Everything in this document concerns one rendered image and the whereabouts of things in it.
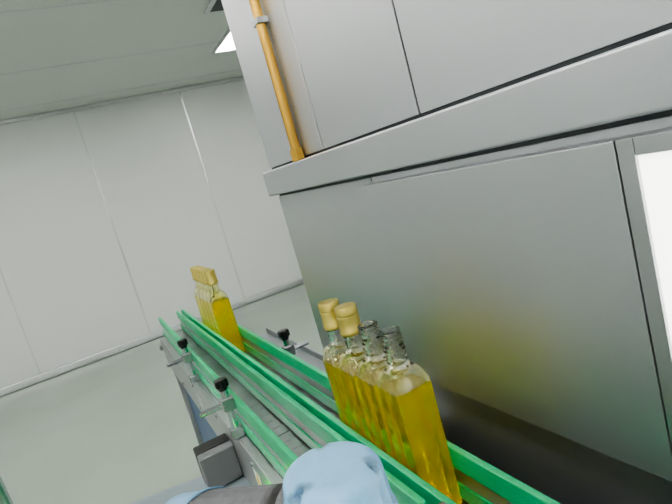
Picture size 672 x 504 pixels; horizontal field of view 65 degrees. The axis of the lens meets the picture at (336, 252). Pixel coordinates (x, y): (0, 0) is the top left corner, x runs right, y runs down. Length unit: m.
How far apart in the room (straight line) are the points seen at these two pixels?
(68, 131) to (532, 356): 6.13
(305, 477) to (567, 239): 0.35
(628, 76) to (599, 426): 0.37
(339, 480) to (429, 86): 0.52
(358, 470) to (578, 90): 0.38
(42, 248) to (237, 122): 2.64
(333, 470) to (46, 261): 6.12
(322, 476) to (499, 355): 0.40
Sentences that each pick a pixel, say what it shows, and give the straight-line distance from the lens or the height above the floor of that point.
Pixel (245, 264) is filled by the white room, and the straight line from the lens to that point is 6.70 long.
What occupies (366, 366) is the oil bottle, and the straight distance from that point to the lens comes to 0.74.
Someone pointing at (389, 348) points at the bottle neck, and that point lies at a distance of 0.69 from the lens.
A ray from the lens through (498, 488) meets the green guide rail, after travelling 0.71.
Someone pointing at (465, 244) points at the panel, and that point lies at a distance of 0.70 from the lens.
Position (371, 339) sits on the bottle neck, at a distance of 0.73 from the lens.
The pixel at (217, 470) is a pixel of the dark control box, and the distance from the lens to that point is 1.27.
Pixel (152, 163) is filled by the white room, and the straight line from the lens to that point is 6.53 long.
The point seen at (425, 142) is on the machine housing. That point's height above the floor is 1.36.
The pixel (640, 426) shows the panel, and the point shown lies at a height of 1.03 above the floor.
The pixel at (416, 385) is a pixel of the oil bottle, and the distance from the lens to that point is 0.70.
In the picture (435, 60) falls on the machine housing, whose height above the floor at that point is 1.46.
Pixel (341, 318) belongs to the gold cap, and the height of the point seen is 1.15.
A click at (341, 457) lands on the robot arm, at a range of 0.41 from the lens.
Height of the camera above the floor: 1.36
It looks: 9 degrees down
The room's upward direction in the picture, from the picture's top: 16 degrees counter-clockwise
